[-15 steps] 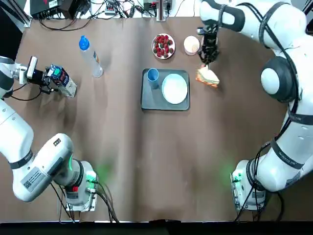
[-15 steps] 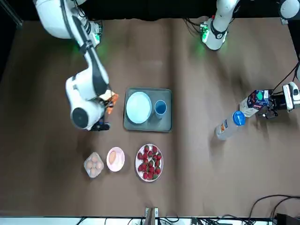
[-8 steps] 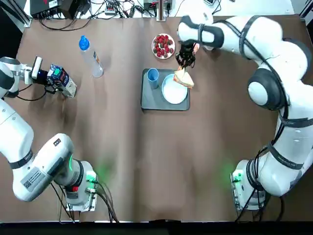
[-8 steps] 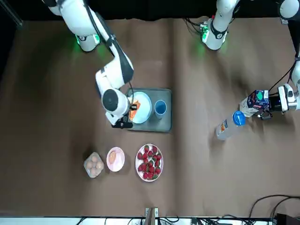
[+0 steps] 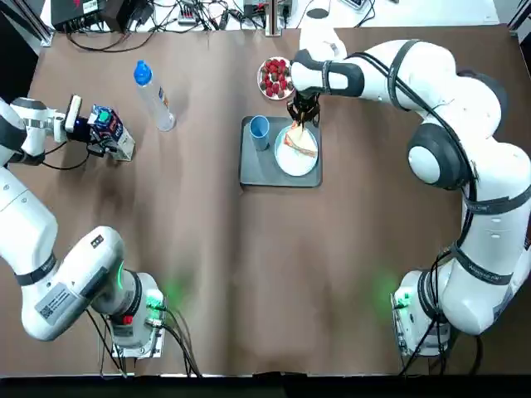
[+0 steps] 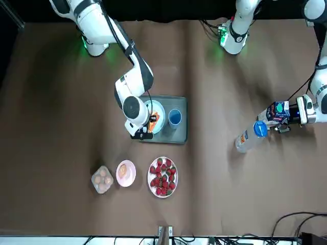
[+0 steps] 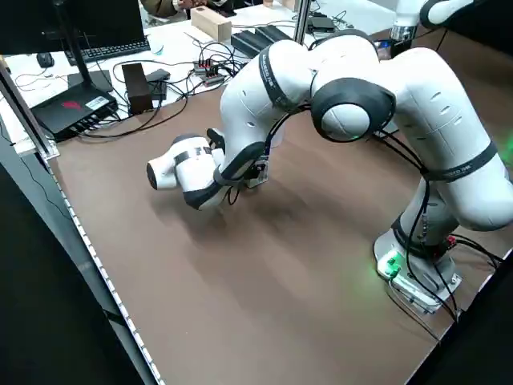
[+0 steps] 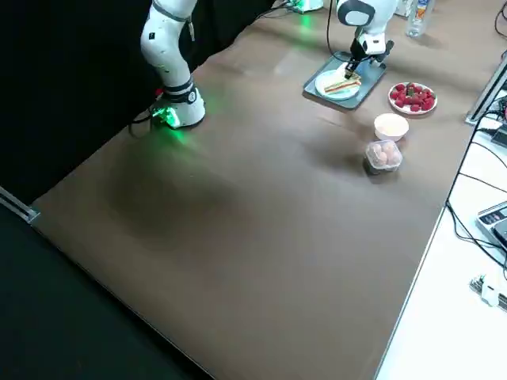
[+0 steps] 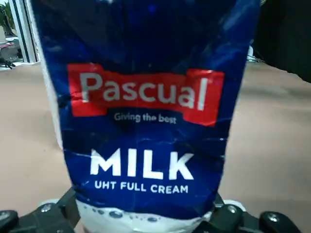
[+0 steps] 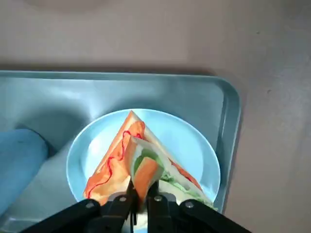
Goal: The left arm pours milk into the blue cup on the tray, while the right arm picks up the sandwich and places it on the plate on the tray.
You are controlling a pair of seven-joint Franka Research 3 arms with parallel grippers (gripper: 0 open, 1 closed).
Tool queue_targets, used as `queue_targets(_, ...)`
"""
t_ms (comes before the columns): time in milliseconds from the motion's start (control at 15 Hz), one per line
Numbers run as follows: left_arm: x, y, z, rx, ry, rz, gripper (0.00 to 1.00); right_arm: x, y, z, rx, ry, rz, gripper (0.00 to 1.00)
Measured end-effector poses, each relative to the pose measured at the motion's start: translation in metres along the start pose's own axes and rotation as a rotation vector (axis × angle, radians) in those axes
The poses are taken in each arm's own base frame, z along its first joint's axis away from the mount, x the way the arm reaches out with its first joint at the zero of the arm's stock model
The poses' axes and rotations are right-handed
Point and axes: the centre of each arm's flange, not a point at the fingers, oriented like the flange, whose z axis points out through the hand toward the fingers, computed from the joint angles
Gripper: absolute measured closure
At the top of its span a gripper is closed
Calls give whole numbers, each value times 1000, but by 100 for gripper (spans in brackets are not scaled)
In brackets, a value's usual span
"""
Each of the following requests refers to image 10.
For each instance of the light blue plate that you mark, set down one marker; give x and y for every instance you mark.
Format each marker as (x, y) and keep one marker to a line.
(175, 136)

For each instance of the triangular toy sandwich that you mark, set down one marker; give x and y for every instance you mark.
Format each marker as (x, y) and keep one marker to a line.
(114, 165)

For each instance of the grey tray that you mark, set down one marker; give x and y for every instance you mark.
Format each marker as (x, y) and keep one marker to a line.
(73, 97)

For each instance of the blue cup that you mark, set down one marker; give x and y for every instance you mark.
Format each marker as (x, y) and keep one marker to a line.
(19, 157)

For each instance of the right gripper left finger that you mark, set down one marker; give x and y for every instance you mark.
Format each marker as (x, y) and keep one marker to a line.
(97, 216)

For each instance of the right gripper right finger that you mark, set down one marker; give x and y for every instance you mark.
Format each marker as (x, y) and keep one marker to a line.
(175, 213)

